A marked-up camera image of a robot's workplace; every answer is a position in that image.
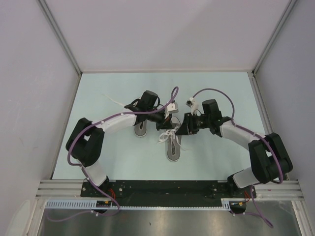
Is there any aluminium corner post left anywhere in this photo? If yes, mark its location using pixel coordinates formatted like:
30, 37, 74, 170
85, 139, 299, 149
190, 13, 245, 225
36, 0, 82, 77

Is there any white slotted cable duct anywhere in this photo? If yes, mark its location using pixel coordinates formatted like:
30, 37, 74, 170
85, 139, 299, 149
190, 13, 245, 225
46, 198, 232, 211

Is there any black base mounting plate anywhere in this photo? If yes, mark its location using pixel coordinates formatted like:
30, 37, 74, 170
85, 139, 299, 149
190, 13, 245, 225
81, 179, 257, 207

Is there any aluminium frame rail front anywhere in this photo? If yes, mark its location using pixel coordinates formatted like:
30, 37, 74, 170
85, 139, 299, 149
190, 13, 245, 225
35, 179, 304, 201

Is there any grey canvas sneaker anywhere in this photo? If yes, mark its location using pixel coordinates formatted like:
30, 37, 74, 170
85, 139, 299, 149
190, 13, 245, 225
166, 116, 182, 162
134, 120, 147, 137

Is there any aluminium corner post right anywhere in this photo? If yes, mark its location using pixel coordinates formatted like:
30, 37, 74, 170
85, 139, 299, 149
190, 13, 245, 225
252, 0, 299, 76

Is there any aluminium corner post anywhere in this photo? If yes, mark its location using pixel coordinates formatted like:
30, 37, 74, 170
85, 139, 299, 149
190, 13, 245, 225
36, 0, 82, 77
252, 0, 299, 76

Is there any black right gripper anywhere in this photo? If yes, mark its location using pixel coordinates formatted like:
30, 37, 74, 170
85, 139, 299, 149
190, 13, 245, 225
175, 112, 211, 136

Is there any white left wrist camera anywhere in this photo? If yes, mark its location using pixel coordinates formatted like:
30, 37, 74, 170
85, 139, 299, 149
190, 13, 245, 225
164, 101, 179, 118

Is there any white shoelace of sneaker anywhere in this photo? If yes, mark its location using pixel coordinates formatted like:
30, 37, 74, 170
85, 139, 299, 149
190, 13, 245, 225
102, 94, 125, 107
157, 126, 189, 151

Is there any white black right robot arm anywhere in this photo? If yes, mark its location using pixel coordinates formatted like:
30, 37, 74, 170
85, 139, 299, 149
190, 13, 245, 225
176, 99, 293, 197

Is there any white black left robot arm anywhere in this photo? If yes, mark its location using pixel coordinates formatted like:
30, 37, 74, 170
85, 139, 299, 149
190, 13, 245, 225
66, 87, 178, 197

